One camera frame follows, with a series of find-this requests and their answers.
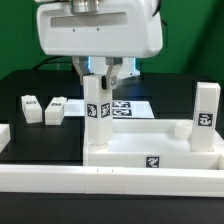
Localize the white desk tabletop tray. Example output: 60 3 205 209
83 119 224 170

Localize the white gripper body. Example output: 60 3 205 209
37 0 163 58

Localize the white left fence block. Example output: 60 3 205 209
0 124 10 153

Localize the black cable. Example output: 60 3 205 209
31 55 73 71

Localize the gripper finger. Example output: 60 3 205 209
72 56 90 84
102 57 123 90

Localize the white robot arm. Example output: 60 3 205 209
34 0 163 88

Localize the white marker sheet with tags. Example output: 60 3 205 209
65 99 154 119

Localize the white front fence bar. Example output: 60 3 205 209
0 165 224 197

